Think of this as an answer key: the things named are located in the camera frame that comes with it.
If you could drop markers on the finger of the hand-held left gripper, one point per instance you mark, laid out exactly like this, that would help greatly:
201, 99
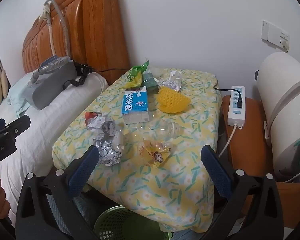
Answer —
17, 125

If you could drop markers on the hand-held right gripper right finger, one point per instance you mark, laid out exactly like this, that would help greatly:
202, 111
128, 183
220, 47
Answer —
217, 170

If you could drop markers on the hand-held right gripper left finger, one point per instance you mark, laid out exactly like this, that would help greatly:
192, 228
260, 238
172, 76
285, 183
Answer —
83, 166

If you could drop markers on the green mesh waste basket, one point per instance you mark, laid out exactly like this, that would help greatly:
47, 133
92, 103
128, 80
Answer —
130, 222

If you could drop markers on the white paper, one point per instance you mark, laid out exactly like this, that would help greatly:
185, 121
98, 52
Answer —
173, 78

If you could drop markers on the green snack wrapper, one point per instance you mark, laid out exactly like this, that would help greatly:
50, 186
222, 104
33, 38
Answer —
137, 73

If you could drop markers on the dark green tissue packet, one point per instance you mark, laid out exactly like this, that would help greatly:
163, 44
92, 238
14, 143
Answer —
151, 82

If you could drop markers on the white pillow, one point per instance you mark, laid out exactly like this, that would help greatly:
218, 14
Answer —
40, 130

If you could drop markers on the silver foil wrapper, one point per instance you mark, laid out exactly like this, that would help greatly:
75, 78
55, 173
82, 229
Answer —
108, 150

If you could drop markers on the light blue cloth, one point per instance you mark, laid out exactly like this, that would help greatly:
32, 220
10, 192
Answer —
17, 95

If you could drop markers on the blue grey cloth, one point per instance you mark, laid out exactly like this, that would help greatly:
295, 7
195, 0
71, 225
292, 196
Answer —
86, 206

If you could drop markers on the orange wooden nightstand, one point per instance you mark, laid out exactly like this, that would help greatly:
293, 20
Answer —
247, 142

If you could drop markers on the red white crumpled wrapper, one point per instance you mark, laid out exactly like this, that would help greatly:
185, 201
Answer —
97, 122

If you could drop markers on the grey breathing machine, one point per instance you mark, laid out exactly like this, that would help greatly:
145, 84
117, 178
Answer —
52, 87

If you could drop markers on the yellow floral cloth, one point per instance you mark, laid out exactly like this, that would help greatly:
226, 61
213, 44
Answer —
185, 130

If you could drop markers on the white power strip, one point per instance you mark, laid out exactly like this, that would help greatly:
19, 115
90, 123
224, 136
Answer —
236, 116

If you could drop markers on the yellow cartoon snack wrapper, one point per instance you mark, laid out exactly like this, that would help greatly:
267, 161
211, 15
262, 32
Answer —
157, 155

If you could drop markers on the clear plastic bottle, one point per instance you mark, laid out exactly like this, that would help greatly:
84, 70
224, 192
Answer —
170, 128

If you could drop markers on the blue milk carton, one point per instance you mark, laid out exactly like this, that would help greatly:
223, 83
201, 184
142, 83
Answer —
135, 105

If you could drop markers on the yellow foam fruit net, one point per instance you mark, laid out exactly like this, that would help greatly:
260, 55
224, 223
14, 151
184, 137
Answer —
172, 100

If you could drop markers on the black power adapter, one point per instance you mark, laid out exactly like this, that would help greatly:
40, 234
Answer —
82, 71

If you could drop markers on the white cylindrical appliance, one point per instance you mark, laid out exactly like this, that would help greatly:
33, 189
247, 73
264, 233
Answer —
282, 92

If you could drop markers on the white cloth tie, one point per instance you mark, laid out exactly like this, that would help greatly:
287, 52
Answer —
45, 11

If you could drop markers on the orange wooden headboard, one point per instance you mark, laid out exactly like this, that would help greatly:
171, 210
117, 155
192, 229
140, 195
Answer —
102, 30

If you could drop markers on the white wall switch panel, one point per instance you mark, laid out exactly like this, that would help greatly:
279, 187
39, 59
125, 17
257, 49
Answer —
272, 33

